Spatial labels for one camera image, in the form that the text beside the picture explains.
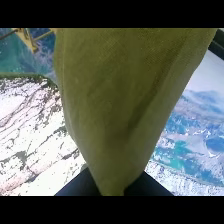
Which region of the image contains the mustard yellow shirt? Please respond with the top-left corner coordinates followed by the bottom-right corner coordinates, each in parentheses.
top-left (52, 27), bottom-right (219, 197)

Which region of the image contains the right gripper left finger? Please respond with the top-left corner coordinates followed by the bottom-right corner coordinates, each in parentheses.
top-left (54, 167), bottom-right (101, 197)

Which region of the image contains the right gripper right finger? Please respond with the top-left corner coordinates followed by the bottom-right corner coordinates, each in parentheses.
top-left (123, 170), bottom-right (175, 197)

